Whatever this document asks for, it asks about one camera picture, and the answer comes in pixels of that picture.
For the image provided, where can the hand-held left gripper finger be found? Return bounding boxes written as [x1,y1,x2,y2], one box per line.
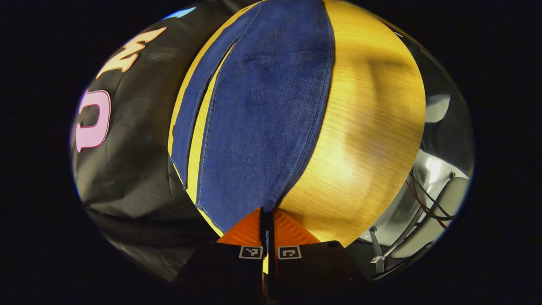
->
[268,208,371,299]
[178,207,267,299]

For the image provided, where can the blue denim jeans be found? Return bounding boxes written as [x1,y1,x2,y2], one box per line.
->
[169,0,336,233]

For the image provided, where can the black backdrop cloth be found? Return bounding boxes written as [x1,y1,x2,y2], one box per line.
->
[70,0,263,282]

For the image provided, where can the grey chair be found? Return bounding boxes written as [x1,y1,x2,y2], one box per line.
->
[368,167,470,274]

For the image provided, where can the thin red cable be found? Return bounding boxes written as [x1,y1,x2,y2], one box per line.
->
[406,178,447,229]

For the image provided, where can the thin black cable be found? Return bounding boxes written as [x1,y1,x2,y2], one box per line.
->
[410,169,456,221]

